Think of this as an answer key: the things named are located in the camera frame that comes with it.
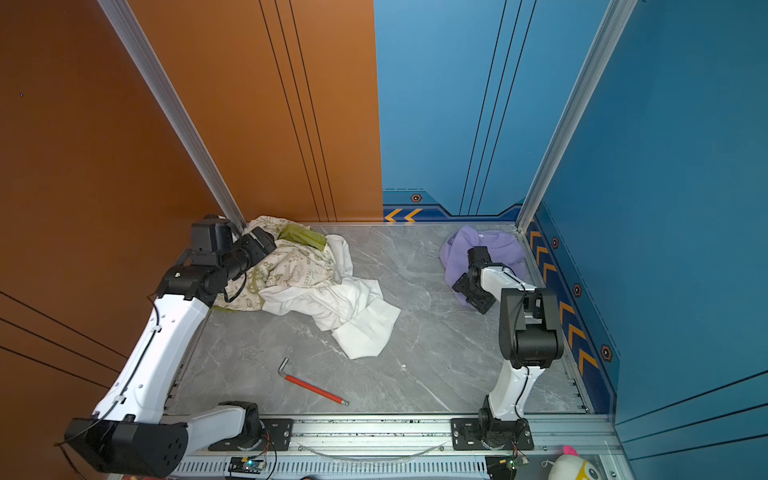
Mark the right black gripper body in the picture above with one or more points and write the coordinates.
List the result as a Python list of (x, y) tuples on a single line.
[(481, 301)]

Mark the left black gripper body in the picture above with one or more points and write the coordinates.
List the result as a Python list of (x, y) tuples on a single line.
[(245, 254)]

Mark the purple cloth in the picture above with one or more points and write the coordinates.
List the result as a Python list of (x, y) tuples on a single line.
[(503, 247)]

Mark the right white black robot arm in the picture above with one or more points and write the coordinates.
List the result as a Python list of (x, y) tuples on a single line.
[(530, 340)]

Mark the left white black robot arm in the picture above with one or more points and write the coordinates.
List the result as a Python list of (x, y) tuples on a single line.
[(128, 432)]

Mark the cream green patterned cloth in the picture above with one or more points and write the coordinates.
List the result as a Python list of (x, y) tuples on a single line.
[(289, 265)]

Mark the olive green cloth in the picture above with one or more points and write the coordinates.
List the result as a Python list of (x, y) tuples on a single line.
[(301, 235)]

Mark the white cloth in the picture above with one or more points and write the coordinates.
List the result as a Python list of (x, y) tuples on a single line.
[(352, 309)]

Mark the right green circuit board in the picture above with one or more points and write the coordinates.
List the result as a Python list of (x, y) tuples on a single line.
[(502, 467)]

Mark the green circuit board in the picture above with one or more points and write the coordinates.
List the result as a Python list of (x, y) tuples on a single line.
[(249, 465), (502, 467)]

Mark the white plush toy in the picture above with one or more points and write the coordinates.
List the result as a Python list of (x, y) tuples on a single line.
[(571, 466)]

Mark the left green circuit board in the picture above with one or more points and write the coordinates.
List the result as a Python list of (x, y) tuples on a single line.
[(249, 465)]

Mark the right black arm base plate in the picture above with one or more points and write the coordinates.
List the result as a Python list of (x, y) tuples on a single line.
[(470, 434)]

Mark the red handled hex key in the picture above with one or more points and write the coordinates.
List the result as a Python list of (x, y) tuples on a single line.
[(282, 371)]

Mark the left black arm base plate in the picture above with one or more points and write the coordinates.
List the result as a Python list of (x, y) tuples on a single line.
[(274, 434)]

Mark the aluminium front rail frame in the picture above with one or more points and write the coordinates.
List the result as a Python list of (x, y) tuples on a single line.
[(413, 446)]

